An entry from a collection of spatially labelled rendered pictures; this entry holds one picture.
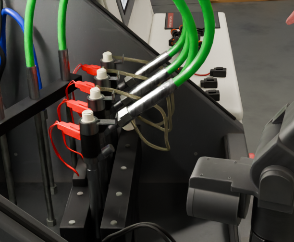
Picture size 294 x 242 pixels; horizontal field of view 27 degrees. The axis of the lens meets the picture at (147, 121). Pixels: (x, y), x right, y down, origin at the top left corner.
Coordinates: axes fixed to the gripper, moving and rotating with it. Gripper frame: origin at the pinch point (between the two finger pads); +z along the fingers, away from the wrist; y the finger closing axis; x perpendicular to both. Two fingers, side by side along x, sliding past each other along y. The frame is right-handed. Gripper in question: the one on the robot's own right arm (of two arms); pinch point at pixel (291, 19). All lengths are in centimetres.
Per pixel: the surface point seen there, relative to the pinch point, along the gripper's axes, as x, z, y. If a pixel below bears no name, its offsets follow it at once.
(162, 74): 1.7, 21.7, 6.6
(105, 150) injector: 19.0, 28.2, 5.1
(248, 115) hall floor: -214, 113, -64
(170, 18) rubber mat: -78, 49, 10
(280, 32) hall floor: -362, 113, -64
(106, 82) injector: 4.4, 29.1, 11.8
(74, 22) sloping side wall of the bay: -9.3, 33.6, 23.7
